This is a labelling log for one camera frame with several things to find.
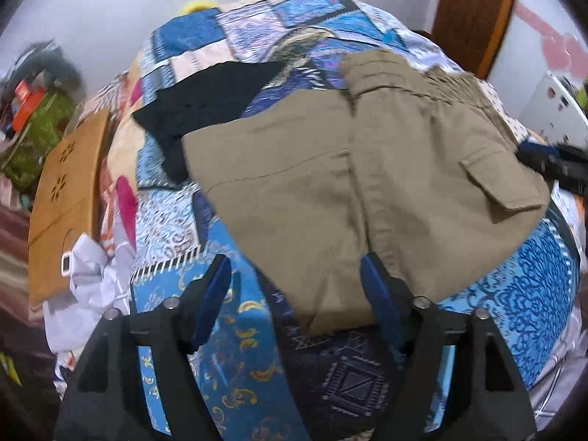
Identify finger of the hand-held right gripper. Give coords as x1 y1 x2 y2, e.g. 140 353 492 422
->
518 141 588 191

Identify blue patchwork blanket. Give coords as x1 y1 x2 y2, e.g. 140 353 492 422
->
101 0 580 441

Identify green patterned bag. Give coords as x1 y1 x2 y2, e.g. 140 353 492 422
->
0 94 76 194

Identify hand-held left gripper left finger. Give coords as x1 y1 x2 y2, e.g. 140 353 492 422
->
53 254 233 441

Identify khaki pants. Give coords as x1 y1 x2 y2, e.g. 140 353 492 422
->
181 50 552 336

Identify white crumpled cloth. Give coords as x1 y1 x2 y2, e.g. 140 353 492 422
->
43 233 136 359

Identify black garment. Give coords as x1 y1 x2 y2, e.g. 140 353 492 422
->
133 61 286 182

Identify grey neck pillow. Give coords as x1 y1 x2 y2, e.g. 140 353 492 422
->
14 43 86 97

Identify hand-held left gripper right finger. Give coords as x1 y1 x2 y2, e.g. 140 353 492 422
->
359 252 538 441

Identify orange box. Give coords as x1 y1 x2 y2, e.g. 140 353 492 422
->
11 80 47 132

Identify yellow curved object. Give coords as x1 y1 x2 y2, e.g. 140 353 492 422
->
179 0 216 15

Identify brown wooden door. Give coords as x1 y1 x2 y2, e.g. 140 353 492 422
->
432 0 522 79

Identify wooden lap desk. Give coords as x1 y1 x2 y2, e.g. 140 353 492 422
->
28 110 113 306

